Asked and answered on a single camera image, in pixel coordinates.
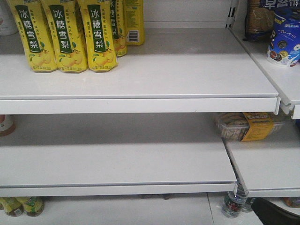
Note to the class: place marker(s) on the biscuit box yellow label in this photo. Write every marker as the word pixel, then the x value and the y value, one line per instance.
pixel 248 126

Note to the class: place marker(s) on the clear water bottle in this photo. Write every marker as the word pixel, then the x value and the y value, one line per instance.
pixel 234 201

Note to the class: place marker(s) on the yellow pear drink bottle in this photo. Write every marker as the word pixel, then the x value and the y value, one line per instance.
pixel 35 34
pixel 66 27
pixel 96 18

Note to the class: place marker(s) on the blue oreo cup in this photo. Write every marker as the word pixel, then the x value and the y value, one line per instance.
pixel 284 47

